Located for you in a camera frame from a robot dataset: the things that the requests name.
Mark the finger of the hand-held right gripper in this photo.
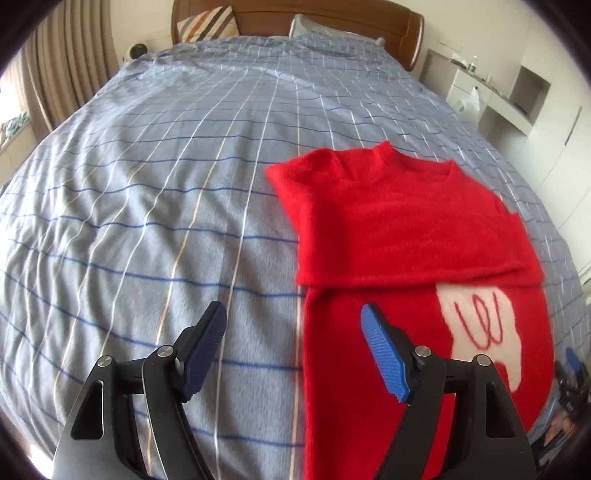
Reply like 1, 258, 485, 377
553, 361, 579, 415
564, 347, 585, 386

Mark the white windowsill cabinet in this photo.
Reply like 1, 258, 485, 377
0, 124, 40, 188

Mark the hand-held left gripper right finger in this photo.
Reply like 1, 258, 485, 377
360, 304, 536, 480

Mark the grey-blue pillow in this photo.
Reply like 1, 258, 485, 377
289, 14, 386, 45

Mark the beige curtain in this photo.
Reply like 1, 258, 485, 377
18, 14, 121, 134

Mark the white wardrobe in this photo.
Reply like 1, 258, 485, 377
512, 69, 591, 273

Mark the white plastic bag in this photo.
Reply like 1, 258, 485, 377
455, 85, 482, 114

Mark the pile of cloths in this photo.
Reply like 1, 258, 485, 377
0, 113, 33, 143

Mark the blue plaid blanket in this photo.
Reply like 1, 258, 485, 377
0, 33, 585, 480

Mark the red knit sweater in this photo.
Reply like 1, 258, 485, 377
265, 141, 555, 480

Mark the wooden headboard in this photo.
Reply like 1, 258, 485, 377
171, 0, 424, 71

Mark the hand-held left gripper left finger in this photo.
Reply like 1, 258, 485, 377
52, 301, 228, 480

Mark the striped pillow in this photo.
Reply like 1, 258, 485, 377
178, 4, 241, 43

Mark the white desk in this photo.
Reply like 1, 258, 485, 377
422, 48, 552, 160

